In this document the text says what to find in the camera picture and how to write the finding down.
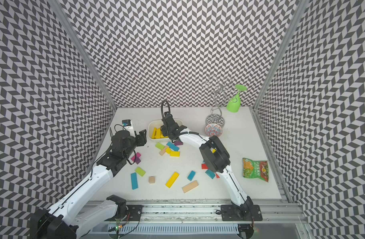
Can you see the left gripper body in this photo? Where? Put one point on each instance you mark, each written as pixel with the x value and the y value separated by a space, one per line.
pixel 130 150

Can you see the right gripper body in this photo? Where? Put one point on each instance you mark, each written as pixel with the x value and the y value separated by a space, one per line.
pixel 166 131

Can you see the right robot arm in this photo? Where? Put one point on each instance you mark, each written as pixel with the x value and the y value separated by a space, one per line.
pixel 216 158

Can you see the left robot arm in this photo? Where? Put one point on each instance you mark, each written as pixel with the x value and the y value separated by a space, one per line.
pixel 63 220

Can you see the white plastic tray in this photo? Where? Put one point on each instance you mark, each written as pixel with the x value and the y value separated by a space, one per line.
pixel 159 136

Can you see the purple flat block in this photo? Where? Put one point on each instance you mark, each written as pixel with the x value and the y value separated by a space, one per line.
pixel 178 143

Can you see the magenta block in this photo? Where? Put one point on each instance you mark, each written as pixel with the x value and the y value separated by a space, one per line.
pixel 136 157

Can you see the light green block back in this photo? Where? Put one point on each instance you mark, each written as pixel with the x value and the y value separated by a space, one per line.
pixel 160 146

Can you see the light green block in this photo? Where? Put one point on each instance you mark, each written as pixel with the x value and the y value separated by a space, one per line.
pixel 160 146
pixel 140 171

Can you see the teal block back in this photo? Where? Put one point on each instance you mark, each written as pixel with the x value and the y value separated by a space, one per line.
pixel 172 146

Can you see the natural wood block back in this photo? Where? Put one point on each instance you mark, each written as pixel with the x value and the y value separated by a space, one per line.
pixel 163 151

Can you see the yellow block middle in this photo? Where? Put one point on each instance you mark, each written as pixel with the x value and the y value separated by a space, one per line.
pixel 175 154

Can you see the light green block front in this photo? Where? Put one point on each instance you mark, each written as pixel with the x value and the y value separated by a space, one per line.
pixel 140 171

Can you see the long teal block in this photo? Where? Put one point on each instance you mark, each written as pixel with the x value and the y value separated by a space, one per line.
pixel 134 181

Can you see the small natural wood cube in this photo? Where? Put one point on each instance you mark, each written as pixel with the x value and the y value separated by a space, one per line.
pixel 151 180

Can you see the long yellow block front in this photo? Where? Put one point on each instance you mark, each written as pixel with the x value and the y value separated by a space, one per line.
pixel 172 179

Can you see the small teal block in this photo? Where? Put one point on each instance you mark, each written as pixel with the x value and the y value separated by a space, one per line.
pixel 191 175

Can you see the teal wedge block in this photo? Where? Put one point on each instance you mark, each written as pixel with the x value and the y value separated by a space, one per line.
pixel 211 174

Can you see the long natural wood block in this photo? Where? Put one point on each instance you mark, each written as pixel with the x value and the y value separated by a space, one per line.
pixel 190 186

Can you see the green plastic goblet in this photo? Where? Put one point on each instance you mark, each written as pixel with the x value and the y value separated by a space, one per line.
pixel 234 103

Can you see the green snack bag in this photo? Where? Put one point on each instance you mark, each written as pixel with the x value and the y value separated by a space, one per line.
pixel 255 169

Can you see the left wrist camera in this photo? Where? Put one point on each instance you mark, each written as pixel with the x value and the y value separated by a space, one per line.
pixel 127 125

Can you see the metal wire cup rack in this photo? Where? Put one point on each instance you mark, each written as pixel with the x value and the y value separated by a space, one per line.
pixel 219 92

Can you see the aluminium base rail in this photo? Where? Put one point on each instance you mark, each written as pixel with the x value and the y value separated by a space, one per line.
pixel 217 211

